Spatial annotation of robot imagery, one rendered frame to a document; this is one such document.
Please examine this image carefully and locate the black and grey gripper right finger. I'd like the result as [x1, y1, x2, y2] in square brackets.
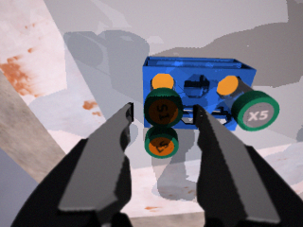
[192, 104, 303, 227]

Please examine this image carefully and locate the blue tube rack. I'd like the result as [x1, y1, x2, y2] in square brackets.
[143, 57, 257, 131]

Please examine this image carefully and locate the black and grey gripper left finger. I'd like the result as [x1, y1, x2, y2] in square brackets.
[10, 102, 134, 227]

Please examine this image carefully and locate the grey bench mat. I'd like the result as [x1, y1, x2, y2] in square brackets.
[44, 0, 303, 169]

